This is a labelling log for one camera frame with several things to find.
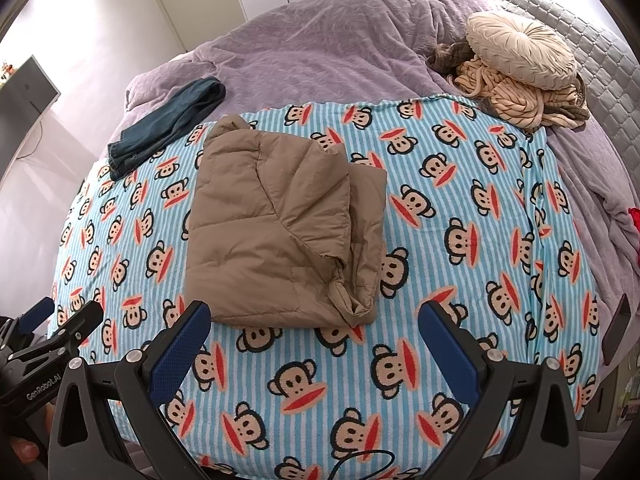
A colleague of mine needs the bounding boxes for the brown knit cloth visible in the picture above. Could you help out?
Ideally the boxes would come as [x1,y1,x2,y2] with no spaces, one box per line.
[431,42,477,74]

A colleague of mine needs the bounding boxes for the red cloth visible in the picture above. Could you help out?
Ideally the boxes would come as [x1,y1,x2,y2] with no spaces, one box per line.
[626,207,640,262]

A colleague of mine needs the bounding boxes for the dark teal pants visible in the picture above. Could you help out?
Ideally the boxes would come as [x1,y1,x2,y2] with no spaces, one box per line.
[107,76,227,181]

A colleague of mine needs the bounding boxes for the round cream pleated cushion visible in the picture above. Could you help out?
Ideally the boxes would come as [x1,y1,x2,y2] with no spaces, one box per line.
[466,12,579,89]

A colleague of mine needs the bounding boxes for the tan puffer jacket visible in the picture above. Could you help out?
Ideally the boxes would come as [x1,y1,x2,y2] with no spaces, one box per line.
[182,114,389,330]

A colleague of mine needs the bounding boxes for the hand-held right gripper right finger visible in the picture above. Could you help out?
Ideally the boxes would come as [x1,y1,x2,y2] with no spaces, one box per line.
[417,300,581,480]

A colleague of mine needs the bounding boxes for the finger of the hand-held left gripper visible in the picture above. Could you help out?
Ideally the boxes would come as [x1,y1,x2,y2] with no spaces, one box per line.
[49,301,105,357]
[16,296,55,334]

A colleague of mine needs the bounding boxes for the person's left hand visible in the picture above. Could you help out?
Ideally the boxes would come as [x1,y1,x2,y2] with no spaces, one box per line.
[9,404,52,467]

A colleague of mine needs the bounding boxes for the white door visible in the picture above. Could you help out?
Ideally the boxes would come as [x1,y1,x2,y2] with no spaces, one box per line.
[149,0,247,57]

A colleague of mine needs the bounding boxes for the dark flat screen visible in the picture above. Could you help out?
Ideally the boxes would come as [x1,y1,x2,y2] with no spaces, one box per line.
[0,55,62,172]

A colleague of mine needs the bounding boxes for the monkey print striped blanket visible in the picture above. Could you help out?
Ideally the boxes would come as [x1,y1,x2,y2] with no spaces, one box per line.
[47,94,602,480]

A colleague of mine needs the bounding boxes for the grey quilted headboard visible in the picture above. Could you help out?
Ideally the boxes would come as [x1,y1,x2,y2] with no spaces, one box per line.
[492,0,640,197]

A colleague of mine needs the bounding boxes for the dark smartphone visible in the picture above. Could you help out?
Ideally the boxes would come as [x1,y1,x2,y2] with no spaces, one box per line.
[601,293,632,367]

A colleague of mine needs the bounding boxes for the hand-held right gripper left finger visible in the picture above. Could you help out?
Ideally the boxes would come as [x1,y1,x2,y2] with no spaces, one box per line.
[47,300,211,480]

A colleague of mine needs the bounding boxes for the purple fleece blanket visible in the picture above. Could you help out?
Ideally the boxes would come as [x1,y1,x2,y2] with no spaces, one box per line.
[123,0,640,372]

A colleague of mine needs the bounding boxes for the black cable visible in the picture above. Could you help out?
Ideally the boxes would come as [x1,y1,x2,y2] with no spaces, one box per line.
[329,450,397,480]

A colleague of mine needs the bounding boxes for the beige striped cloth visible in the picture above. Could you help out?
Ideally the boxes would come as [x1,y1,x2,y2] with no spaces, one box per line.
[446,57,592,134]

